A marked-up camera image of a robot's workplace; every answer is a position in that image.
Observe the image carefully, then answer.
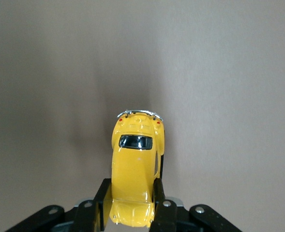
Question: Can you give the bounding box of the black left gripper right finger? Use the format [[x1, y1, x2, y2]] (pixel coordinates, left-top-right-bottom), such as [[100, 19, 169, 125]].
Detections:
[[150, 154, 179, 232]]

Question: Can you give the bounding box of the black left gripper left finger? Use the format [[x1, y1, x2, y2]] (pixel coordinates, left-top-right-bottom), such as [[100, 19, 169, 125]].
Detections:
[[69, 178, 113, 232]]

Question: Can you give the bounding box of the yellow toy beetle car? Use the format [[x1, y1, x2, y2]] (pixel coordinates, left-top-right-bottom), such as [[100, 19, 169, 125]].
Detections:
[[109, 109, 166, 228]]

